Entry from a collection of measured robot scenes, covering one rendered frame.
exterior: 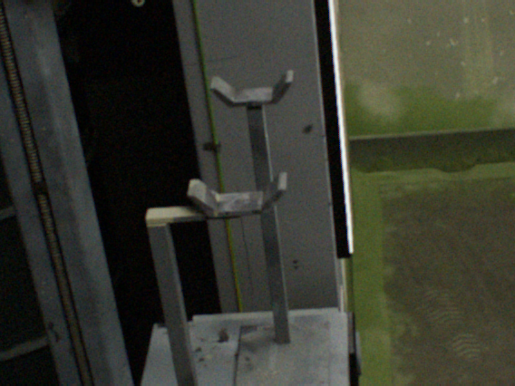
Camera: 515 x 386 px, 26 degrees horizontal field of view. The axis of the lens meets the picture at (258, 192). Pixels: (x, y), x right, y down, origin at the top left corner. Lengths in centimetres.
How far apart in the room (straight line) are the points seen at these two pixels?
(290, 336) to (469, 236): 157
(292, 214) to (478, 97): 148
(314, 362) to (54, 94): 43
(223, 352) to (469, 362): 119
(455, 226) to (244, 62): 142
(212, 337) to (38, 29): 47
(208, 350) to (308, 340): 11
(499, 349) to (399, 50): 95
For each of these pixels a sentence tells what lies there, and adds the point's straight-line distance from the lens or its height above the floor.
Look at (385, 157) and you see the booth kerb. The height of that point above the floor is 11.
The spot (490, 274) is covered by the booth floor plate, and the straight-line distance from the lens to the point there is 263.
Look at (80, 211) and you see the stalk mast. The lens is 102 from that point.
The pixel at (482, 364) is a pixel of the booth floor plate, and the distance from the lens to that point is 237.
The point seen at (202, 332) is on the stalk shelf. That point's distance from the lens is 128.
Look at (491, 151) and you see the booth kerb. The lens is 301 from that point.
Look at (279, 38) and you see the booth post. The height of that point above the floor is 100.
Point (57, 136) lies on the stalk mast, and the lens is 97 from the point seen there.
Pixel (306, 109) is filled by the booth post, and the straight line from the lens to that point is 149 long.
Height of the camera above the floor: 156
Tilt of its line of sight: 30 degrees down
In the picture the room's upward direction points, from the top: 7 degrees counter-clockwise
